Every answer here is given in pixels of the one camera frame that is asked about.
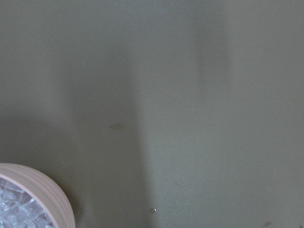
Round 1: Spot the clear ice cubes pile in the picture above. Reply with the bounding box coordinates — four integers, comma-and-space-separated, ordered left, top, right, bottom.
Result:
0, 178, 55, 228

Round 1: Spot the pink bowl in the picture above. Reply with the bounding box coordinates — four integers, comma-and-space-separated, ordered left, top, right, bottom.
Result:
0, 163, 76, 228

